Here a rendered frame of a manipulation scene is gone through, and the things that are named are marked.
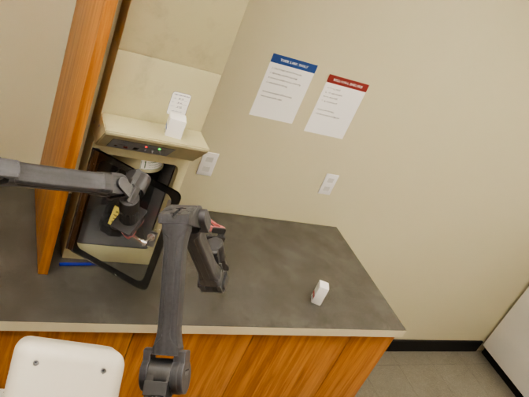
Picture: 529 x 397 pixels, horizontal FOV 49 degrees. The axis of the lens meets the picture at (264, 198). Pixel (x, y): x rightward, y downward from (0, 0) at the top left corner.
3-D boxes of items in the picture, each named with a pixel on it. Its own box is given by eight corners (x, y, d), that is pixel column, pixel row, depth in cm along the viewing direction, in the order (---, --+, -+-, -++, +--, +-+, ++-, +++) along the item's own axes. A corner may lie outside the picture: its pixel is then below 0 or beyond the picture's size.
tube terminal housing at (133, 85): (57, 213, 215) (106, 18, 179) (142, 223, 230) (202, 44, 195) (61, 257, 196) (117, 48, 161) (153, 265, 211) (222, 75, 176)
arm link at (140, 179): (94, 187, 160) (116, 183, 155) (111, 158, 166) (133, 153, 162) (120, 215, 167) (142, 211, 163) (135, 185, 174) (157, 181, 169)
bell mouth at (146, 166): (109, 140, 197) (112, 127, 195) (157, 149, 206) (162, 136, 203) (115, 168, 184) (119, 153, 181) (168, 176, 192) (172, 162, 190)
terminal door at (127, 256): (68, 248, 194) (96, 147, 175) (146, 291, 191) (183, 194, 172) (67, 249, 193) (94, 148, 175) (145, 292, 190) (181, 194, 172)
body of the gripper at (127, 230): (109, 228, 169) (109, 214, 163) (129, 204, 175) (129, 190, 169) (128, 238, 168) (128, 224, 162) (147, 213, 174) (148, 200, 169)
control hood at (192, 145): (92, 140, 174) (100, 111, 170) (192, 157, 190) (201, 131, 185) (96, 160, 166) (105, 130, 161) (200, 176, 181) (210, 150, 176)
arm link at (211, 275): (160, 220, 142) (202, 222, 141) (165, 202, 146) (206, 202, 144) (197, 294, 178) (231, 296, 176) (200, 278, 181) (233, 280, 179)
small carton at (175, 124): (164, 128, 177) (170, 110, 174) (179, 132, 178) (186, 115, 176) (164, 135, 173) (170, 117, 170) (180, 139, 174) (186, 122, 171)
